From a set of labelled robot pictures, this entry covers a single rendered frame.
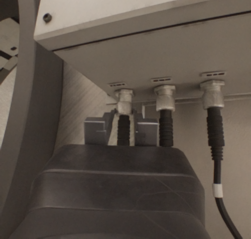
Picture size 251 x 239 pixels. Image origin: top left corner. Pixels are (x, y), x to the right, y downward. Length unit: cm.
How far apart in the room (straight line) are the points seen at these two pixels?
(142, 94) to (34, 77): 12
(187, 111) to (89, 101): 11
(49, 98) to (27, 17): 10
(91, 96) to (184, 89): 11
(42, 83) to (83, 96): 5
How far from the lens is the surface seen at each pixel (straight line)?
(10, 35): 91
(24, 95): 22
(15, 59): 114
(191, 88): 16
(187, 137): 18
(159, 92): 15
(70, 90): 24
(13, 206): 23
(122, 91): 16
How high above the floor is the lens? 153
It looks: 5 degrees down
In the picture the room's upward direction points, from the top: 46 degrees clockwise
